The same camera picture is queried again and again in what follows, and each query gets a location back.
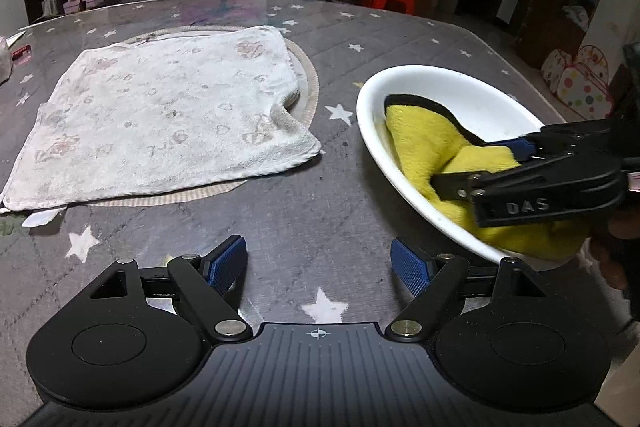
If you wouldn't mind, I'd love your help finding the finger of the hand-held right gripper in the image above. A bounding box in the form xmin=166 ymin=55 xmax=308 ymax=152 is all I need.
xmin=484 ymin=119 xmax=632 ymax=164
xmin=430 ymin=151 xmax=622 ymax=204

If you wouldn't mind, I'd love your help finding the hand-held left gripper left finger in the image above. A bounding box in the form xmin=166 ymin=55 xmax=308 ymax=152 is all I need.
xmin=87 ymin=234 xmax=253 ymax=343

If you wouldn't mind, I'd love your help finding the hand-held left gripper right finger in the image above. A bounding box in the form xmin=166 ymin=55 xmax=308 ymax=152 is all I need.
xmin=390 ymin=237 xmax=547 ymax=343

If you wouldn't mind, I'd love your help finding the white bowl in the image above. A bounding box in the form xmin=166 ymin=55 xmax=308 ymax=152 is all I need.
xmin=356 ymin=65 xmax=592 ymax=272

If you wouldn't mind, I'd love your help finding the yellow cleaning cloth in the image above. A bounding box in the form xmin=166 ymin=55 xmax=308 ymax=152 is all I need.
xmin=384 ymin=93 xmax=589 ymax=259

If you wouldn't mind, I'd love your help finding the person's right hand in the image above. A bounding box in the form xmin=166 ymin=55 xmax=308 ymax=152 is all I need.
xmin=590 ymin=207 xmax=640 ymax=323

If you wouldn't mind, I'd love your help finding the polka dot play tent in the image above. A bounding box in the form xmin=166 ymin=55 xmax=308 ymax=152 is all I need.
xmin=540 ymin=44 xmax=624 ymax=120

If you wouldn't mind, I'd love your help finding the grey star-print table cover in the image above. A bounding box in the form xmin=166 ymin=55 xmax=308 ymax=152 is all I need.
xmin=0 ymin=0 xmax=640 ymax=358

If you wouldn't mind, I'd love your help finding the white patterned towel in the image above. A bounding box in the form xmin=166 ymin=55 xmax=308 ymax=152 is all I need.
xmin=0 ymin=25 xmax=322 ymax=214

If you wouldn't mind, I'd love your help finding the white paper scrap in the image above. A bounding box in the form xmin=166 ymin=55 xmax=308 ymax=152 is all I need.
xmin=22 ymin=209 xmax=66 ymax=229

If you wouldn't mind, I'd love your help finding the round beige table mat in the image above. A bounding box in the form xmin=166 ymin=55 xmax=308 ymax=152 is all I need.
xmin=70 ymin=25 xmax=321 ymax=208

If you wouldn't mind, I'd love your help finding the white crumpled bag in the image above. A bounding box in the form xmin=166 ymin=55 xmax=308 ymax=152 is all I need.
xmin=0 ymin=33 xmax=24 ymax=84

